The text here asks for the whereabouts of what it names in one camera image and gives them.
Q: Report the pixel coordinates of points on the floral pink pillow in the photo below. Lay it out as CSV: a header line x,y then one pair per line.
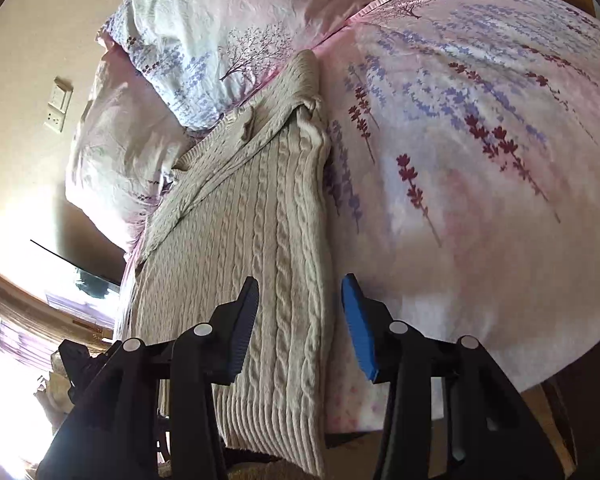
x,y
230,35

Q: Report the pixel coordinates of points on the floral pink bed sheet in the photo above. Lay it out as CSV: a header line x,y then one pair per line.
x,y
460,170

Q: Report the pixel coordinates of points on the white wall switch plate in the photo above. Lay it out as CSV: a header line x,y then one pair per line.
x,y
61,94

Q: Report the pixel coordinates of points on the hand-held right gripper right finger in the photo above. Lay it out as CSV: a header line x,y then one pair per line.
x,y
360,332

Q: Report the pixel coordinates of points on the window curtain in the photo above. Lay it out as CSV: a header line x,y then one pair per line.
x,y
35,320

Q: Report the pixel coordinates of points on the pale pink pillow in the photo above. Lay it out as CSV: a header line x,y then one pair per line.
x,y
122,145

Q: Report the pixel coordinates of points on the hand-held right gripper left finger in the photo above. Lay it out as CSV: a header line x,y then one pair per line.
x,y
241,330

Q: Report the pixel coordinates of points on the white wall socket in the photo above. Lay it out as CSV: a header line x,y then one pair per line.
x,y
53,122

